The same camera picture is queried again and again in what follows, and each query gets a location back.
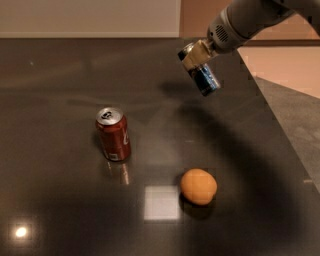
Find red soda can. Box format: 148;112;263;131
95;107;131;162

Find orange fruit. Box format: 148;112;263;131
180;168;218;206

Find blue silver redbull can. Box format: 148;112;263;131
178;49;221;96

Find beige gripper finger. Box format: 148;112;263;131
182;39;214;71

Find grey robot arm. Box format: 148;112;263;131
182;0;320;71

